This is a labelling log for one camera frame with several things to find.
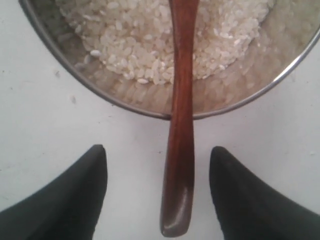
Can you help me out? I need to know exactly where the white rice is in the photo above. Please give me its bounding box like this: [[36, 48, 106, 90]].
[[56, 0, 275, 85]]

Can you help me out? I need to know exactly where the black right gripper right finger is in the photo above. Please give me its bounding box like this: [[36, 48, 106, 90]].
[[209, 146, 320, 240]]

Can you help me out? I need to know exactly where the brown wooden spoon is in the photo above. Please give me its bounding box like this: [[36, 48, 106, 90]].
[[160, 0, 199, 238]]

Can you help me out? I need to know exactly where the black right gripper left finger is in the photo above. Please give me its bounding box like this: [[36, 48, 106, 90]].
[[0, 144, 108, 240]]

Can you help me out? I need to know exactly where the steel bowl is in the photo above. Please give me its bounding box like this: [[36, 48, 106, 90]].
[[20, 0, 320, 120]]

